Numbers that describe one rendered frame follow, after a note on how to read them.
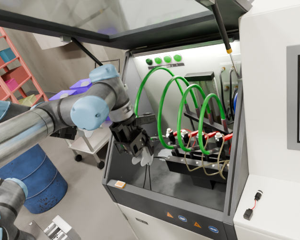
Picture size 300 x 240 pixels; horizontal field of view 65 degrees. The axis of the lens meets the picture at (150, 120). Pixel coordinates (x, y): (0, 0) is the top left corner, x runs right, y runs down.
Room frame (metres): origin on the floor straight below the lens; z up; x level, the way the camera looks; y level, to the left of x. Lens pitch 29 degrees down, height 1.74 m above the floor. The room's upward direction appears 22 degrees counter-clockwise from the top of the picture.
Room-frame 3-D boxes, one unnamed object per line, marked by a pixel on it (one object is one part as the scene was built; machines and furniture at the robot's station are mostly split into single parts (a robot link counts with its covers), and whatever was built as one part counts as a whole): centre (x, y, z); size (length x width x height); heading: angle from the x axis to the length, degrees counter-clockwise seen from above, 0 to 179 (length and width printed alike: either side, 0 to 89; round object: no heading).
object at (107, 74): (0.62, 0.07, 1.54); 0.09 x 0.08 x 0.11; 156
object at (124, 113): (0.62, 0.07, 1.46); 0.08 x 0.08 x 0.05
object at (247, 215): (0.52, -0.22, 0.99); 0.12 x 0.02 x 0.02; 127
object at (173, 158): (0.84, -0.15, 0.91); 0.34 x 0.10 x 0.15; 45
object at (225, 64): (0.95, -0.42, 1.20); 0.13 x 0.03 x 0.31; 45
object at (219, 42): (1.12, -0.25, 1.43); 0.54 x 0.03 x 0.02; 45
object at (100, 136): (2.94, 0.61, 0.52); 1.07 x 0.62 x 1.03; 128
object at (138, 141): (0.62, 0.07, 1.38); 0.09 x 0.08 x 0.12; 135
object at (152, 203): (0.76, 0.10, 0.87); 0.62 x 0.04 x 0.16; 45
